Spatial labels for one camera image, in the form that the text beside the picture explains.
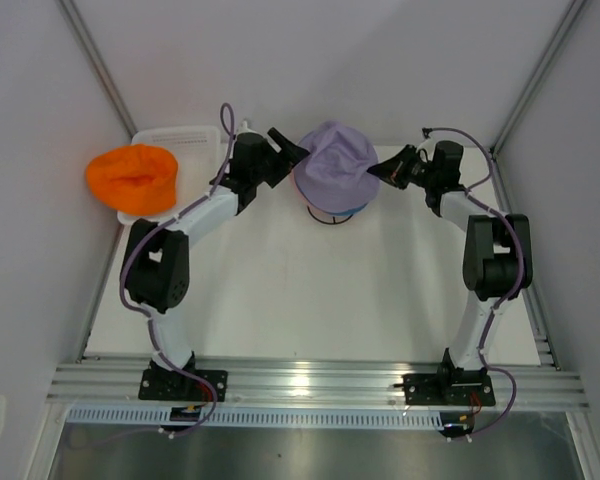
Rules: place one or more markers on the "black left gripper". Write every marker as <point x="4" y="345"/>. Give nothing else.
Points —
<point x="283" y="161"/>

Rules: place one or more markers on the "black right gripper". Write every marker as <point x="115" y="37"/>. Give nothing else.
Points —
<point x="394" y="170"/>

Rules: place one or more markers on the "blue bucket hat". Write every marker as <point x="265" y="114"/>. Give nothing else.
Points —
<point x="334" y="193"/>

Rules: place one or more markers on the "lavender bucket hat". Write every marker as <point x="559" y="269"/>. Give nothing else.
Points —
<point x="341" y="150"/>

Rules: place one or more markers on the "pink bucket hat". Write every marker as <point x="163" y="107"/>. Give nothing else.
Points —
<point x="302" y="196"/>

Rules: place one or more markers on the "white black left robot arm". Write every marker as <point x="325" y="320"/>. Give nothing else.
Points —
<point x="155" y="276"/>

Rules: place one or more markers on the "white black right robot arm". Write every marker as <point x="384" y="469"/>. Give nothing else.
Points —
<point x="496" y="267"/>

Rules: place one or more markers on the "white perforated plastic basket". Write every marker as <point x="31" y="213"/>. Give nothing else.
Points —
<point x="199" y="154"/>

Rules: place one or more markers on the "orange bucket hat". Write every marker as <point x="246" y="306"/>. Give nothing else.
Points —
<point x="137" y="179"/>

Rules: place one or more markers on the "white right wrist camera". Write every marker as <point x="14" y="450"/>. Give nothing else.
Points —
<point x="427" y="147"/>

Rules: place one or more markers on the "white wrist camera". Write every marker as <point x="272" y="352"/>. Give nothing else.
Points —
<point x="246" y="135"/>
<point x="427" y="147"/>

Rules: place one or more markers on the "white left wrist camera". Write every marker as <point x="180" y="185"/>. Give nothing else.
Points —
<point x="246" y="135"/>

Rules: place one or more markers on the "black wire hat stand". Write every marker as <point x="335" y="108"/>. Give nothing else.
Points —
<point x="328" y="219"/>

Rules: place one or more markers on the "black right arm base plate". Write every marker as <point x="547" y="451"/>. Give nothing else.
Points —
<point x="430" y="389"/>

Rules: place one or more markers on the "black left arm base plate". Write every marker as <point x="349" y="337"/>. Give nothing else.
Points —
<point x="162" y="385"/>

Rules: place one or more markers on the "aluminium mounting rail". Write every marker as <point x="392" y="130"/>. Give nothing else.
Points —
<point x="310" y="384"/>

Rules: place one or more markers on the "white slotted cable duct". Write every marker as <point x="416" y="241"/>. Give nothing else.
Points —
<point x="258" y="417"/>

